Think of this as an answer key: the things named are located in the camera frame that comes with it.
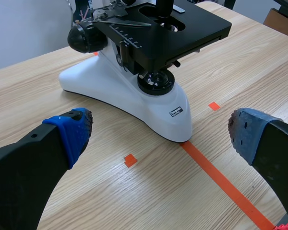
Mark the brown box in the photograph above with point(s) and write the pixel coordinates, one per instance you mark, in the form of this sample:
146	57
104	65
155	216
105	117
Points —
281	22

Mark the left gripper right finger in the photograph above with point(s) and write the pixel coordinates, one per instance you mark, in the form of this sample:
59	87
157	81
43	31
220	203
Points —
276	148

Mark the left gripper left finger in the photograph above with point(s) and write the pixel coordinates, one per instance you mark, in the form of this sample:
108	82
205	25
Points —
26	163

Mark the white and black microscope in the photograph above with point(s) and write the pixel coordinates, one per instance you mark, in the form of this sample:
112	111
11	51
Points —
144	64

